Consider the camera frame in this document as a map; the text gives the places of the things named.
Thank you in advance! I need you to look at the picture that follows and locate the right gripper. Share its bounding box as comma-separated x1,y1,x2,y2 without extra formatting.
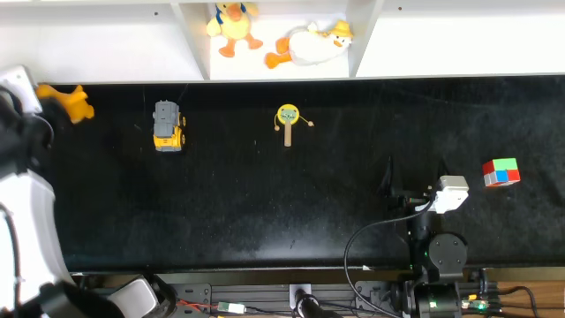
379,155,452,212

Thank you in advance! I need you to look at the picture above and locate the many-coloured puzzle cube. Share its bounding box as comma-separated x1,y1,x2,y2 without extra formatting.
481,157,522,189

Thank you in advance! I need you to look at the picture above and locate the yellow rattle drum toy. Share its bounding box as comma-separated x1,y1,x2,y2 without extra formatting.
273,103,316,148

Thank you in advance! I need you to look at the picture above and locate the grey and yellow toy truck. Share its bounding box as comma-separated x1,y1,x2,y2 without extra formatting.
152,100,188,154

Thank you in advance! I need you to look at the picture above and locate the yellow rubber duck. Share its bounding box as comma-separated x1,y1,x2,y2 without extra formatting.
34,83,96,125

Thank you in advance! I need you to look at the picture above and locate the white plush duck yellow hat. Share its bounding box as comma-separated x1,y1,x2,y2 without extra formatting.
264,19,355,71

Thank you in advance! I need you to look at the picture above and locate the white shelf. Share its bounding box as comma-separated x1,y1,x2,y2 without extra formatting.
0,0,565,86

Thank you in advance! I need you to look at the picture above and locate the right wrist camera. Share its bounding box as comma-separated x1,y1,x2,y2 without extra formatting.
426,175,471,216

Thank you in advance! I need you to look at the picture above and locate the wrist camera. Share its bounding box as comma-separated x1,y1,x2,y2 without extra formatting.
0,64,43,116
426,175,471,216

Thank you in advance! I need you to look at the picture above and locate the black cable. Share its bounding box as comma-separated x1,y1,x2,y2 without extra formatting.
343,199,437,318
0,202,24,310

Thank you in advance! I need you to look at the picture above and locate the mounting rail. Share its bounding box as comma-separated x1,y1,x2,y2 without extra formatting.
65,269,543,318

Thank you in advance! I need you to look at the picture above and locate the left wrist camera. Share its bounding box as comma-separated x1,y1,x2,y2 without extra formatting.
0,64,43,116

